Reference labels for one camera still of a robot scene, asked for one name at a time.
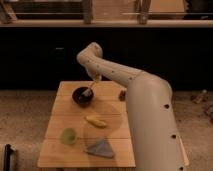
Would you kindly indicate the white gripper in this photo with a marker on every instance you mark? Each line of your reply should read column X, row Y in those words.
column 94, row 75

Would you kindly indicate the white brush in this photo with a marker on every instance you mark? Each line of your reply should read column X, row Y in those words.
column 88, row 91

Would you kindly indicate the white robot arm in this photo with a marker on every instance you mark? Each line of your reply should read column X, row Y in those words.
column 155, row 137

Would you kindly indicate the brown grape bunch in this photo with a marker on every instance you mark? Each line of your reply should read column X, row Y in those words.
column 122, row 95

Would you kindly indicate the yellow banana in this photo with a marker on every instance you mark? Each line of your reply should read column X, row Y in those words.
column 95, row 121

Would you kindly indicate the wooden table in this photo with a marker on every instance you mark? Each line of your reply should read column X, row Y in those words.
column 67, row 114

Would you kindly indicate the green round object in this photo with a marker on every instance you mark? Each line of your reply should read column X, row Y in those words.
column 68, row 136

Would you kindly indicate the blue grey cloth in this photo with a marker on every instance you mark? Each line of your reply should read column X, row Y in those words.
column 101, row 148

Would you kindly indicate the black object at floor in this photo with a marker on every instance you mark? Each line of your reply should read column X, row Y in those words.
column 8, row 151

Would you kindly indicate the wooden shelf frame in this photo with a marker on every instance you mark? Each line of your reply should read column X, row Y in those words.
column 107, row 13

